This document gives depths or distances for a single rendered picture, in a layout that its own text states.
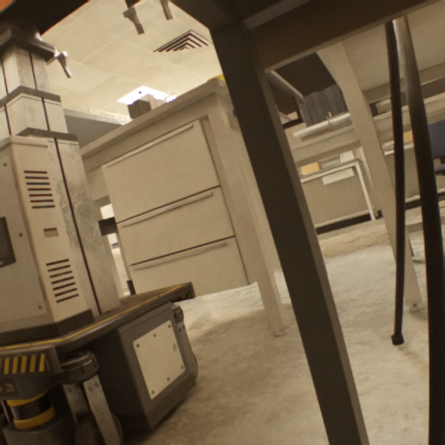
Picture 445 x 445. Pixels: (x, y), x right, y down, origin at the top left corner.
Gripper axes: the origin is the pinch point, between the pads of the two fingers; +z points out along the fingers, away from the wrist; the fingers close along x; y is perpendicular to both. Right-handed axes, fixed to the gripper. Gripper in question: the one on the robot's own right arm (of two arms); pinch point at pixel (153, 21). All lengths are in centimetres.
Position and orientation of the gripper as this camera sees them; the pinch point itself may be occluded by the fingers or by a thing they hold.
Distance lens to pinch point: 148.1
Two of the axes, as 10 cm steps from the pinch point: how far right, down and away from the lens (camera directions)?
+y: -3.9, 4.9, -7.7
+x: 8.5, -1.3, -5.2
